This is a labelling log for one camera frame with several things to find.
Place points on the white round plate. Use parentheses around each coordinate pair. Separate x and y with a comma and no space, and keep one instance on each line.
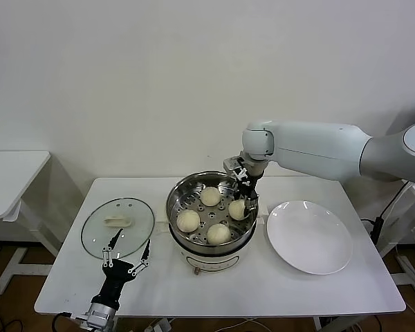
(307,238)

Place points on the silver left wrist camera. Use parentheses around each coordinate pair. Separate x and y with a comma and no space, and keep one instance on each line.
(74,319)

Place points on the stainless steel steamer basket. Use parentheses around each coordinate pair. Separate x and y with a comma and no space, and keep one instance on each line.
(212,215)

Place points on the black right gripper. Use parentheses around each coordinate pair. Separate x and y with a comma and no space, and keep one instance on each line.
(248,186)

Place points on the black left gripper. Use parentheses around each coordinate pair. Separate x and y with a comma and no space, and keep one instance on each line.
(115,273)

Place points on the white side table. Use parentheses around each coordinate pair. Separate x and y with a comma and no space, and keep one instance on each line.
(14,180)

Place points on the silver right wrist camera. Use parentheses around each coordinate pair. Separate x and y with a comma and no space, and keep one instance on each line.
(233,165)

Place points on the white steamed baozi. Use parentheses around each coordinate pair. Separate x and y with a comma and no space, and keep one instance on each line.
(210,196)
(188,221)
(218,234)
(236,210)

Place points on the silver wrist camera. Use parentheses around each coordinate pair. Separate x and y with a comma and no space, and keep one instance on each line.
(74,319)
(233,165)

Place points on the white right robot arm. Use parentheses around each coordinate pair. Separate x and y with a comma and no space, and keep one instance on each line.
(314,145)

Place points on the white floor power strip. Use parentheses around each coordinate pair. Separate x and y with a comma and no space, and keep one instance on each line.
(160,325)

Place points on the round glass pot lid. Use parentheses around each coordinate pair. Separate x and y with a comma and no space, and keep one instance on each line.
(115,222)

